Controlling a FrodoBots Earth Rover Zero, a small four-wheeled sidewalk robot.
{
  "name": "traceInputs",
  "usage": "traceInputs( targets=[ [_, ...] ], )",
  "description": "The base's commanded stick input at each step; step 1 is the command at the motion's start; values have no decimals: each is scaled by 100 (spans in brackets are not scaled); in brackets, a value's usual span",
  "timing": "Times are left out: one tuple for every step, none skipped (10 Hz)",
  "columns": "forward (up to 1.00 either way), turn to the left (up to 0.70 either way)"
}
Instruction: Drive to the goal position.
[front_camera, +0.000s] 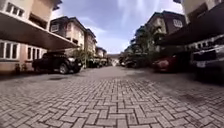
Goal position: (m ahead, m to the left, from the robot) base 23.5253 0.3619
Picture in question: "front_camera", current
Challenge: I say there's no brown building with white window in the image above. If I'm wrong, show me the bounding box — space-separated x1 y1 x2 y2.
144 10 188 52

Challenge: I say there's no grey block paved road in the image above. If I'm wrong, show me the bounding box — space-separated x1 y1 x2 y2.
0 65 224 128

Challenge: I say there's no black car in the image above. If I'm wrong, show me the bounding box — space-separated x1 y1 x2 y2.
31 51 84 75

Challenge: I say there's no white vehicle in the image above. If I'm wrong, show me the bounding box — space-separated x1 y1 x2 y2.
191 43 224 72

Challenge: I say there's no group of trees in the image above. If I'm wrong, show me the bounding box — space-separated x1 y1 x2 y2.
127 26 158 63

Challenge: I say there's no beige and brown building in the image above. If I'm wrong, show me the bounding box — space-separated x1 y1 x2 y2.
49 15 98 58

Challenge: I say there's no beige building with canopy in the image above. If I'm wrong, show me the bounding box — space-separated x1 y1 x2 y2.
0 0 80 73

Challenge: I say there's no small tree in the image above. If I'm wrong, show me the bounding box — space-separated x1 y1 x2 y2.
73 48 90 68

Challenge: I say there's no building with dark canopy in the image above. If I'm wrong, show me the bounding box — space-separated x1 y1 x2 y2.
157 0 224 52

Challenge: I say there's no dark vehicle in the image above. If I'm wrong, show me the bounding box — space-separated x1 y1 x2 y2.
121 54 150 70

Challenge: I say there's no red car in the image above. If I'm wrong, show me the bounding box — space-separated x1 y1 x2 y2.
151 54 183 74

